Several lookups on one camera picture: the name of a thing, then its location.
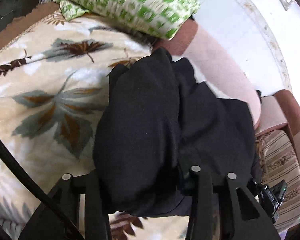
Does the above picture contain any pink brown bed headboard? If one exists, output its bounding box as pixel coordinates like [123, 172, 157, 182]
[153, 20, 261, 128]

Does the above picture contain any green checkered folded quilt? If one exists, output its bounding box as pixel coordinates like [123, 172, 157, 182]
[53, 0, 200, 40]

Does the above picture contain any brown pink sofa armrest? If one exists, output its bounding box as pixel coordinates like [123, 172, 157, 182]
[256, 89, 300, 165]

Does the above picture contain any black coat with fur collar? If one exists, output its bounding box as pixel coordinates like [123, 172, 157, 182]
[93, 48, 262, 217]

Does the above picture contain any black cable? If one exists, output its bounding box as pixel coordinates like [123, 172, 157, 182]
[0, 127, 65, 221]

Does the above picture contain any black device with green light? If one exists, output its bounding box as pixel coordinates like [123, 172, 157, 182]
[256, 180, 287, 224]

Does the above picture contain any beige leaf pattern blanket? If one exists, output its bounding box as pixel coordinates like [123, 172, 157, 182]
[0, 0, 191, 240]

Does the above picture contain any striped beige sofa cushion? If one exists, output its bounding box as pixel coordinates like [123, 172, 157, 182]
[256, 129, 300, 232]

